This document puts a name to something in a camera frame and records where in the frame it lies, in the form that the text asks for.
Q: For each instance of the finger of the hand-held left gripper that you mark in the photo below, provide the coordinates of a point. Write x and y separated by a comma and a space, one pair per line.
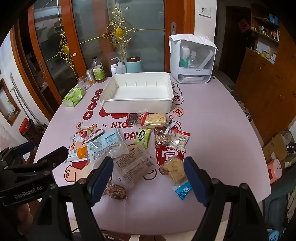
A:
57, 154
23, 147

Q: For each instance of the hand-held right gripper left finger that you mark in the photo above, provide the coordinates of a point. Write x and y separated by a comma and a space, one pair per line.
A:
101, 178

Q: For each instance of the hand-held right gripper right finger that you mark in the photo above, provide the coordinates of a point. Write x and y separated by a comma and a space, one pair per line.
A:
194, 180

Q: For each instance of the small blue snack packet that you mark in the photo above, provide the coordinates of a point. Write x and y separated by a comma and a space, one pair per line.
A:
182, 190

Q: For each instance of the clear nut snack packet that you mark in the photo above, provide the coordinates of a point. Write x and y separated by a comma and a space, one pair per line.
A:
116, 193

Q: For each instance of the orange white snack packet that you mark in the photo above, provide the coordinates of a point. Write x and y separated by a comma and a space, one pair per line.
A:
79, 153

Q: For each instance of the clear cracker packet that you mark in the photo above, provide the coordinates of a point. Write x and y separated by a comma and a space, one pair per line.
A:
173, 169

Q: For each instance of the red white cartoon packet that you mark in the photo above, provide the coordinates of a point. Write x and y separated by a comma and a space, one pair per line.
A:
83, 134

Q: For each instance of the light blue bread packet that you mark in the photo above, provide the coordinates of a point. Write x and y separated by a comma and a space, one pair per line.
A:
106, 143

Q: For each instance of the clear printed bread packet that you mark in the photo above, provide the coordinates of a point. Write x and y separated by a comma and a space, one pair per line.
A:
135, 164

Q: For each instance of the small white red packet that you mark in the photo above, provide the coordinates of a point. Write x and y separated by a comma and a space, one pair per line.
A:
180, 141

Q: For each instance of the nut brittle clear packet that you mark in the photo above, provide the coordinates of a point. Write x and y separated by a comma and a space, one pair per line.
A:
161, 139

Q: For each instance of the small green snack packet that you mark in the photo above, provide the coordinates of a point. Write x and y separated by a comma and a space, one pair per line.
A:
142, 137

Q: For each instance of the dark dried fruit packet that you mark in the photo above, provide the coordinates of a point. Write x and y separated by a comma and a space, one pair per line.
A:
133, 118

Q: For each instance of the rice cracker red packet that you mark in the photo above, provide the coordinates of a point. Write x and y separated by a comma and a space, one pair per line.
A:
155, 119

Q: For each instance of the white plastic tray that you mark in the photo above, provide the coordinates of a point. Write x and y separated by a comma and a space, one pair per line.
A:
138, 92

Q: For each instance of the red lid jar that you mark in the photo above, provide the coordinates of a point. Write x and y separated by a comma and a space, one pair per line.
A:
27, 129

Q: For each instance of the pink printed tablecloth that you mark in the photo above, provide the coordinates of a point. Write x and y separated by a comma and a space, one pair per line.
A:
219, 139

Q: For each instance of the green tissue pack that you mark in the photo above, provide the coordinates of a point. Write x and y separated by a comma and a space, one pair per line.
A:
72, 97

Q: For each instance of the clear glass cup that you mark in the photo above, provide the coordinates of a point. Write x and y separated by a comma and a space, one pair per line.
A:
83, 83

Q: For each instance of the pink plastic container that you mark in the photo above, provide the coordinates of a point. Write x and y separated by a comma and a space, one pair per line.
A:
274, 171

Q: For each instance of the small metal can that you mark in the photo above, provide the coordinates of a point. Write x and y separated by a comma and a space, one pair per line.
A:
89, 75

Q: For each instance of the green plastic chair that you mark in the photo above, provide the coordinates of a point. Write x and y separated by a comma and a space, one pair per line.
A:
277, 199

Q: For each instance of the cardboard box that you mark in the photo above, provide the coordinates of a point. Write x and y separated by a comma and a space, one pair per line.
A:
275, 146

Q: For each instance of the row of shoes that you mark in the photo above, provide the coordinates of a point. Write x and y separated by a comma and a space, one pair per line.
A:
242, 105

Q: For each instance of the glass bottle green label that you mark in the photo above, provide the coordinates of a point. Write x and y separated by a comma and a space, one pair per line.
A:
99, 71

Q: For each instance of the white pill bottle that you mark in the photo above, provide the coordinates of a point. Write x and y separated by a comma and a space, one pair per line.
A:
114, 70

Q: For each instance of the orange framed glass door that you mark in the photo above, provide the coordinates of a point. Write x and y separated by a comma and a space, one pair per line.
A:
148, 34
50, 46

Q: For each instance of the clear squeeze wash bottle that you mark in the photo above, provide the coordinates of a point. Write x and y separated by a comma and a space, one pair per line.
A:
120, 68

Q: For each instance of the teal canister brown lid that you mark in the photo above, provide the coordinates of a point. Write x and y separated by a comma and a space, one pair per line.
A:
134, 67

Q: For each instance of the clear plastic bottle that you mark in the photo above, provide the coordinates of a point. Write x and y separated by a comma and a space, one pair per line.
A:
193, 61

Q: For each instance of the white teal bottle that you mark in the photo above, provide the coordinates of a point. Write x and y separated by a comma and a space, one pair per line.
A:
185, 59

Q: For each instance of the wooden shelf cabinet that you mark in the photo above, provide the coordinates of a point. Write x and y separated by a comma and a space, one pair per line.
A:
266, 81

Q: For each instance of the white storage organizer box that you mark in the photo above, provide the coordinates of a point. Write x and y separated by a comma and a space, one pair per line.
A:
178, 53

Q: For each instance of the red paper decoration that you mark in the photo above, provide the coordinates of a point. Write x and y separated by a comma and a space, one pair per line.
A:
242, 25

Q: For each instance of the wooden picture frame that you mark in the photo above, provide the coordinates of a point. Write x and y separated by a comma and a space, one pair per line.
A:
9, 102

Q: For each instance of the white wall switch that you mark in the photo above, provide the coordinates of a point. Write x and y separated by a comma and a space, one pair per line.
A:
205, 10

